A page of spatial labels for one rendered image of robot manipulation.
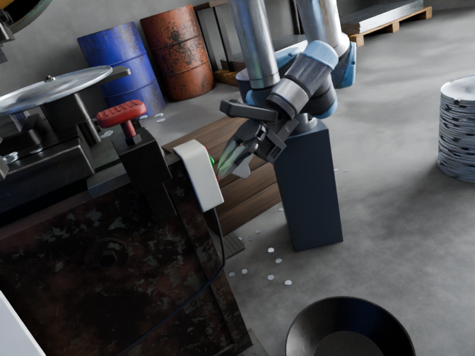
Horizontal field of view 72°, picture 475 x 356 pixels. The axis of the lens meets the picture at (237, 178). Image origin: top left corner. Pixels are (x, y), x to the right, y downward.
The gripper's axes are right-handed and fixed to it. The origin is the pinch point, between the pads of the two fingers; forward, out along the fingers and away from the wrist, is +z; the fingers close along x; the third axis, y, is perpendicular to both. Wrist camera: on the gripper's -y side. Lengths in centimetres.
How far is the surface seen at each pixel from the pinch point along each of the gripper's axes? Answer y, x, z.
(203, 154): -7.3, -3.7, -1.1
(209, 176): -3.2, -3.7, 1.6
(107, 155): -17.8, 9.0, 11.2
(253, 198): 51, 51, 0
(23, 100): -34.9, 19.5, 12.9
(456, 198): 90, 3, -47
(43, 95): -32.9, 17.6, 9.4
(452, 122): 75, 14, -69
